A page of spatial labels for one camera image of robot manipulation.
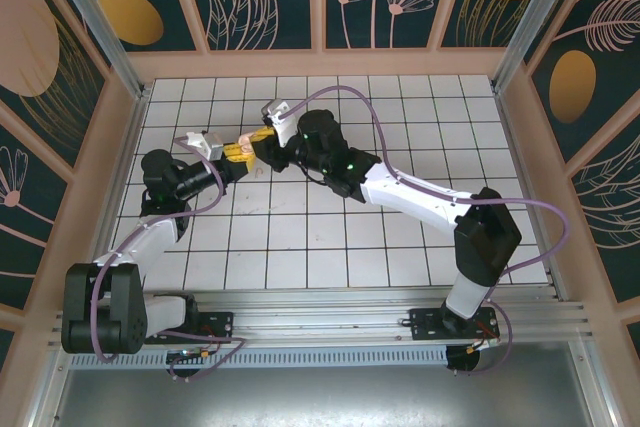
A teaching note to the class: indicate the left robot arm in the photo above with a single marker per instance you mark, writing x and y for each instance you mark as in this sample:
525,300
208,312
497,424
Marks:
150,239

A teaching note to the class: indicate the grey metal sheet panel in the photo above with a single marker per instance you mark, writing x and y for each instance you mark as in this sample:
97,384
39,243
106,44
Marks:
320,397

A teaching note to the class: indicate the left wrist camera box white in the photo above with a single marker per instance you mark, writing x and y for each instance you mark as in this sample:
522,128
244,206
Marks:
207,144

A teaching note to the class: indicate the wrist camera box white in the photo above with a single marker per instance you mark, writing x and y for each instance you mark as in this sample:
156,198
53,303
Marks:
207,144
277,112

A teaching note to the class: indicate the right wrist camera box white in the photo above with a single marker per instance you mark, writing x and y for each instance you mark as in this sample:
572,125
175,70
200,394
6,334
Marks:
277,112

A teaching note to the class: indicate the aluminium table edge rail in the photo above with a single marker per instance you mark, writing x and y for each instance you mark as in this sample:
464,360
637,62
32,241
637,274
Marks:
516,147
127,157

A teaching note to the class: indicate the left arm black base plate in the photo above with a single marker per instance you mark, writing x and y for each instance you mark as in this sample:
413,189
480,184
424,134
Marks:
220,322

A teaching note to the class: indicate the aluminium frame rail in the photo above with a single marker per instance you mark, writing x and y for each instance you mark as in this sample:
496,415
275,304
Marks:
320,307

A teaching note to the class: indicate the aluminium corner post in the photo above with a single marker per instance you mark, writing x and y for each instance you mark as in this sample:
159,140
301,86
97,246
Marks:
535,22
107,32

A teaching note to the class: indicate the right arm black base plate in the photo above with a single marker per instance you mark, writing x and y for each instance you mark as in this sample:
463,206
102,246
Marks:
425,322

